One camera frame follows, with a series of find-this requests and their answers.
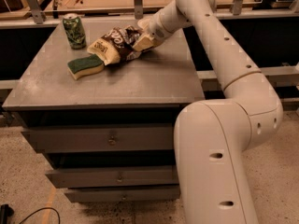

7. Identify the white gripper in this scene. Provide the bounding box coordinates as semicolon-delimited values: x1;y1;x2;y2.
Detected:
133;16;167;51

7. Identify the brown chip bag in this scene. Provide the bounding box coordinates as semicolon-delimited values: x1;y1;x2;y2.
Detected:
87;26;141;65

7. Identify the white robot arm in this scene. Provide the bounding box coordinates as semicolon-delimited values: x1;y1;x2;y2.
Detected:
134;0;283;224

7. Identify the white paper plate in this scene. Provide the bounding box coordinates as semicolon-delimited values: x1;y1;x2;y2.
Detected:
137;18;150;29

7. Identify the green soda can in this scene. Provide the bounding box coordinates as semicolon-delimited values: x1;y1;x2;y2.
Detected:
63;13;86;49

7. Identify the green yellow sponge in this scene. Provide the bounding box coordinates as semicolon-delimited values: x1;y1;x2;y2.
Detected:
67;54;105;80

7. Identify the grey drawer cabinet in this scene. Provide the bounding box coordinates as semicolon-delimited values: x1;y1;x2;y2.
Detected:
2;18;206;203

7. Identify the top grey drawer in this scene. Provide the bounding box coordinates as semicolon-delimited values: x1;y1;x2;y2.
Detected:
21;124;173;153

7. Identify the grey drawer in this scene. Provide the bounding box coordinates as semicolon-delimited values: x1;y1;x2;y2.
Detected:
46;165;178;189
21;124;173;153
64;185;180;203

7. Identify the middle grey drawer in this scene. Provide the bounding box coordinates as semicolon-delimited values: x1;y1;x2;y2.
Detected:
46;165;178;189

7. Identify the bottom grey drawer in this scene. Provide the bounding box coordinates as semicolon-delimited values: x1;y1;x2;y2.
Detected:
64;185;180;203

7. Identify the grey metal rail frame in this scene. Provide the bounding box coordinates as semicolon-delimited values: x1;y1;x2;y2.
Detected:
0;0;299;121

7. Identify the black floor cable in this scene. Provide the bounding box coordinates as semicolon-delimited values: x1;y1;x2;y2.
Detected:
0;203;62;224

